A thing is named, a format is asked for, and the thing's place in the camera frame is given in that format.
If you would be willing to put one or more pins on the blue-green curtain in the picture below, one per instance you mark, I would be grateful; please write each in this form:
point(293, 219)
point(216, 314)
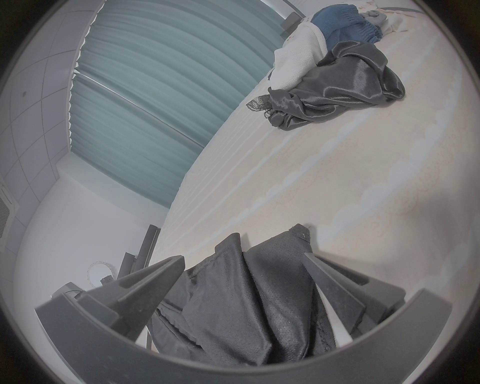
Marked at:
point(123, 142)
point(168, 67)

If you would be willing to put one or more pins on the black T-shirt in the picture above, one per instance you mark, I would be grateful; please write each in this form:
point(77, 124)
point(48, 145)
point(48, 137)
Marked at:
point(232, 300)

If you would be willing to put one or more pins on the grey bedside table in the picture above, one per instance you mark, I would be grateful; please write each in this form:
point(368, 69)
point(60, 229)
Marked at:
point(292, 22)

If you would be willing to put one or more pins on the round white-framed mirror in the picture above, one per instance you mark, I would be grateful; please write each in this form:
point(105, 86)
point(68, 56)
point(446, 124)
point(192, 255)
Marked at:
point(99, 270)

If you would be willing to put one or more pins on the bed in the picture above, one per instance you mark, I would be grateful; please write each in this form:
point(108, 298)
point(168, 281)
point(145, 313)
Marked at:
point(337, 168)

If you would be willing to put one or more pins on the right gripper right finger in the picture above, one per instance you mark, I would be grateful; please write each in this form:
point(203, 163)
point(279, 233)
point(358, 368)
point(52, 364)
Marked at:
point(348, 300)

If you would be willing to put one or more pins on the pile of clothes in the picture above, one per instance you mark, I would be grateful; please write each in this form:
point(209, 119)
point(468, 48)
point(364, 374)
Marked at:
point(296, 56)

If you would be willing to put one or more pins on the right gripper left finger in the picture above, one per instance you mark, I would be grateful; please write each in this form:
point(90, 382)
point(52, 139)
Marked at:
point(142, 292)

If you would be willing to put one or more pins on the black satin garment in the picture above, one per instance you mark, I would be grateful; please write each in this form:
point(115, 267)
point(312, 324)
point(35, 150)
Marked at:
point(337, 90)

